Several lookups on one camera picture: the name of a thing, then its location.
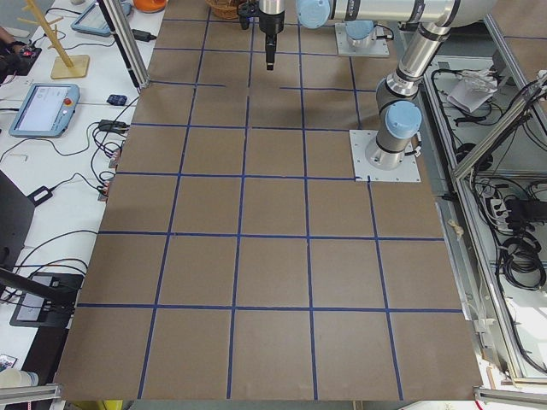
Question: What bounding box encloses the orange bucket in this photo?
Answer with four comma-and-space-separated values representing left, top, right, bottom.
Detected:
132, 0, 168, 14

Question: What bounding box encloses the black power adapter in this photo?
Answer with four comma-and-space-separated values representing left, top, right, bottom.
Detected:
132, 29, 157, 42

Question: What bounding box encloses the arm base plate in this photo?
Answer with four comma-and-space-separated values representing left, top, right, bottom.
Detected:
335, 20, 390, 58
350, 130, 421, 183

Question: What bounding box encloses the blue teach pendant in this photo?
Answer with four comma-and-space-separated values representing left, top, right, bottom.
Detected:
9, 83, 80, 138
71, 2, 111, 37

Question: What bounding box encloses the woven wicker basket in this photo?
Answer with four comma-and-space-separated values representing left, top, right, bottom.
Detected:
206, 0, 240, 21

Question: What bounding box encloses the wooden stand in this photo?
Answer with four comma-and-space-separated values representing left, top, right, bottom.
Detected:
23, 0, 90, 79

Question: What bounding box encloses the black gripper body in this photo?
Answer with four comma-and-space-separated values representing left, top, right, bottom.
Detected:
238, 0, 285, 34

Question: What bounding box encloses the aluminium frame post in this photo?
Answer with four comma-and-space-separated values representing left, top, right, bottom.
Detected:
97, 0, 150, 90

